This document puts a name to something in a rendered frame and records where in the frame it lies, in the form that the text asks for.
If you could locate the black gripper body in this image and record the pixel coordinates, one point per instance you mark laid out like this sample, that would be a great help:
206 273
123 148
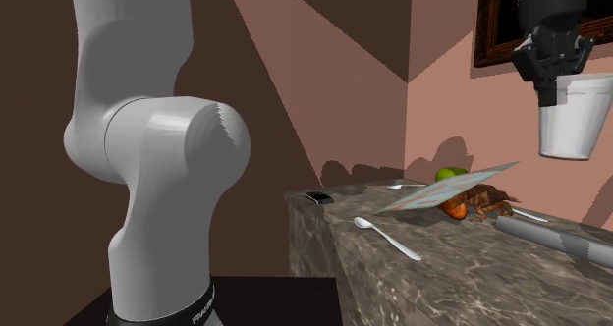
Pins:
553 16

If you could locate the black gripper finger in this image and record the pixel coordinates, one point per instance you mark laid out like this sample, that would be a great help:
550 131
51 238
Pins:
548 93
585 49

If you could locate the white foam cup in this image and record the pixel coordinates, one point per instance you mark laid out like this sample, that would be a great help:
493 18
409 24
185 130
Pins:
577 119

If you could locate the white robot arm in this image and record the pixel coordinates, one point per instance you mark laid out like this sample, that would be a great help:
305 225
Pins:
153 138

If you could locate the brown lobster figure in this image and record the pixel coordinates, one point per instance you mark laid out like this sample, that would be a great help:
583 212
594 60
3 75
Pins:
488 198

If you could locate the green apple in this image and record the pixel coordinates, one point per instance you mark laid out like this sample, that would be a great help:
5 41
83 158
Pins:
446 173

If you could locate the pale flat book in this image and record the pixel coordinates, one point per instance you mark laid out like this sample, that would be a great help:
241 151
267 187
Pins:
445 188

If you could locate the grey cylinder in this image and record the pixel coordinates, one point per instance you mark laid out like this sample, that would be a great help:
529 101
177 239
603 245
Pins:
551 239

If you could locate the orange fruit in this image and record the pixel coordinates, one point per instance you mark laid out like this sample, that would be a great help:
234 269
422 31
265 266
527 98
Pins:
455 210

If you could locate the small white spoon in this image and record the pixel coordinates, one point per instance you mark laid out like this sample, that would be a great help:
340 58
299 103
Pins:
400 186

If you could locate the large white spoon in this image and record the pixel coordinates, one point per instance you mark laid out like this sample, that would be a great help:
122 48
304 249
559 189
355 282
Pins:
388 239

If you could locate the black phone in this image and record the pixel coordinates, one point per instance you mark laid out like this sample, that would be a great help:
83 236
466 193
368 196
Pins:
319 197

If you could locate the dark robot stand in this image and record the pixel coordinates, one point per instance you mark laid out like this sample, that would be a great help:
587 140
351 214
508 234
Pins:
268 301

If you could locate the dark framed wall picture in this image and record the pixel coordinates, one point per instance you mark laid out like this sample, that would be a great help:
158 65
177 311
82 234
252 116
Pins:
493 33

